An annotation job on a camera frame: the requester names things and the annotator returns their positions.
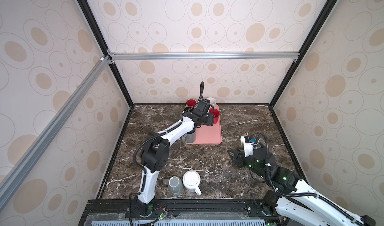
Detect white mug red inside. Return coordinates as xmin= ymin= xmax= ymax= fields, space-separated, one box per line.
xmin=186 ymin=99 xmax=197 ymax=107

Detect pink mug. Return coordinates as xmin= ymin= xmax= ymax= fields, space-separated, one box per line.
xmin=206 ymin=97 xmax=217 ymax=106

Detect grey mug row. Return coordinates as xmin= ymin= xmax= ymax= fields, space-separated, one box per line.
xmin=182 ymin=129 xmax=196 ymax=144
xmin=163 ymin=176 xmax=184 ymax=197

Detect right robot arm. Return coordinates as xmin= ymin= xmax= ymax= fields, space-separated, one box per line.
xmin=228 ymin=148 xmax=376 ymax=226

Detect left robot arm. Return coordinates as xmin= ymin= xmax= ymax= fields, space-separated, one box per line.
xmin=133 ymin=100 xmax=214 ymax=206

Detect large white ribbed mug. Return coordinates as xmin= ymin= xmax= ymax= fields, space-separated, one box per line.
xmin=183 ymin=170 xmax=202 ymax=196

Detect grey mug front row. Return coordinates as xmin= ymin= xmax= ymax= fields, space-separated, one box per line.
xmin=163 ymin=176 xmax=184 ymax=197

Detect pink plastic tray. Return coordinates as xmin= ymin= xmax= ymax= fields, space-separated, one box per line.
xmin=192 ymin=116 xmax=222 ymax=145

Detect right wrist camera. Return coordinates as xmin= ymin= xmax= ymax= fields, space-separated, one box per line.
xmin=241 ymin=136 xmax=256 ymax=157

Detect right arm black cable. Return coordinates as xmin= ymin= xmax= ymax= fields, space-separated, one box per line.
xmin=253 ymin=132 xmax=365 ymax=226

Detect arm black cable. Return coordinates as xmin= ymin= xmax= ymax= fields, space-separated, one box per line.
xmin=128 ymin=81 xmax=205 ymax=226
xmin=253 ymin=132 xmax=365 ymax=226

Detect horizontal aluminium frame bar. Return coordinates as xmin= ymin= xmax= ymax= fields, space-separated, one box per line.
xmin=101 ymin=51 xmax=300 ymax=62

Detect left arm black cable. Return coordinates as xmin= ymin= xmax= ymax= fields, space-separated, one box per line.
xmin=128 ymin=81 xmax=205 ymax=226

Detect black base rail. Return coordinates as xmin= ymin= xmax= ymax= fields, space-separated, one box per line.
xmin=78 ymin=199 xmax=300 ymax=226

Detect black left corner post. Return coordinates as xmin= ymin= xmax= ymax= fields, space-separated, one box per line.
xmin=76 ymin=0 xmax=135 ymax=108

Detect black corner post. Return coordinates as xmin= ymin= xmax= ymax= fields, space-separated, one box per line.
xmin=269 ymin=0 xmax=338 ymax=109
xmin=76 ymin=0 xmax=135 ymax=108

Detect black right corner post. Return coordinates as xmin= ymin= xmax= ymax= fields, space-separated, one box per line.
xmin=269 ymin=0 xmax=338 ymax=109

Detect left aluminium frame bar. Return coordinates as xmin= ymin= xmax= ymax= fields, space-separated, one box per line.
xmin=1 ymin=55 xmax=112 ymax=211

